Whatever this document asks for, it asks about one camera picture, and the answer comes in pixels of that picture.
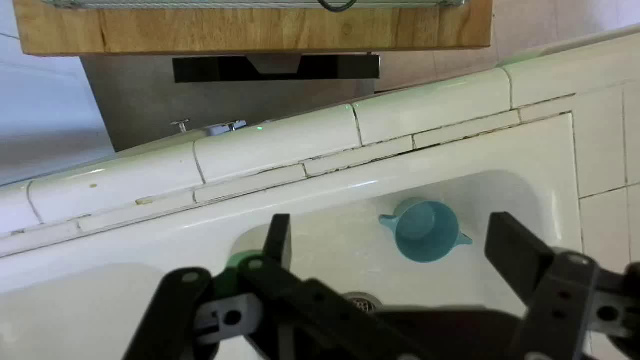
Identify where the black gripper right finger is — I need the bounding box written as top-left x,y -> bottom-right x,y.
483,211 -> 640,360

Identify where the metal sink drain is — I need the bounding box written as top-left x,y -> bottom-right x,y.
345,291 -> 386,317

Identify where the white double basin sink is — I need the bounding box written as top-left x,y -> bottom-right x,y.
0,112 -> 586,360

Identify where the teal plastic cup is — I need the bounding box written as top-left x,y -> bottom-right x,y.
378,197 -> 474,264

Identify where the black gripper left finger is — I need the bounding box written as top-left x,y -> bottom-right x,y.
122,212 -> 427,360

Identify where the black bracket under board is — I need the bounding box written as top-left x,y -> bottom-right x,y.
172,54 -> 380,86

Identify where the wooden board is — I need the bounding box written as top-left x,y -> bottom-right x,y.
11,0 -> 494,59

